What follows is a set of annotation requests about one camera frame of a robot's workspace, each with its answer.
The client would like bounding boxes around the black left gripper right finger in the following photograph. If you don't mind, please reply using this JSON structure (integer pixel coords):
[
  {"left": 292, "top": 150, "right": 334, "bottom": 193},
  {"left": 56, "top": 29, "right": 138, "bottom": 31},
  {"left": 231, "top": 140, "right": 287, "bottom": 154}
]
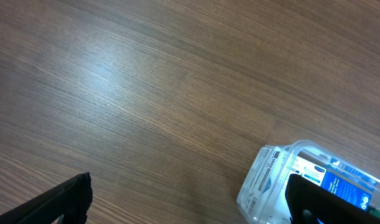
[{"left": 285, "top": 174, "right": 380, "bottom": 224}]

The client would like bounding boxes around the clear plastic container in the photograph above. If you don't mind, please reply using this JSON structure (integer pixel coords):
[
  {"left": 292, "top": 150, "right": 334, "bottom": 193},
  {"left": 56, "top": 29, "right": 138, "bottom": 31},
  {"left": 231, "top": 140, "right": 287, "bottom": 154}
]
[{"left": 236, "top": 140, "right": 380, "bottom": 223}]

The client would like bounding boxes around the white medicine box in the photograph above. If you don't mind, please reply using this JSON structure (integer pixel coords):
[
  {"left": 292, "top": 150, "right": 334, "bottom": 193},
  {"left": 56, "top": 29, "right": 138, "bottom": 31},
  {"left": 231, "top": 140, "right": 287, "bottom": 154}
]
[{"left": 269, "top": 151, "right": 327, "bottom": 224}]

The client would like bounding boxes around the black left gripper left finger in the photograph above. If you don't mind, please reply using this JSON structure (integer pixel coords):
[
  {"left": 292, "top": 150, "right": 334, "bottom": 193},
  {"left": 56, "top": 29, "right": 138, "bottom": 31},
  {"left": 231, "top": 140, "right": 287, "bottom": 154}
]
[{"left": 0, "top": 172, "right": 93, "bottom": 224}]

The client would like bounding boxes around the green ointment box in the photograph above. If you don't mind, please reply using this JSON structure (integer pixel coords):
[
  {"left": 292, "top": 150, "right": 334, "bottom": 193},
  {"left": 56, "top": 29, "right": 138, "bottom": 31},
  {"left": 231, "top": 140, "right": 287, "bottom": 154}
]
[{"left": 369, "top": 207, "right": 380, "bottom": 219}]

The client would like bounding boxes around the blue lozenge box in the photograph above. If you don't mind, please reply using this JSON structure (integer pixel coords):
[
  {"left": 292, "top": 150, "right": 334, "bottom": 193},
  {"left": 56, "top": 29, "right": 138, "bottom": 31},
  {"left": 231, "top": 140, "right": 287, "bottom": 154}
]
[{"left": 320, "top": 157, "right": 377, "bottom": 211}]

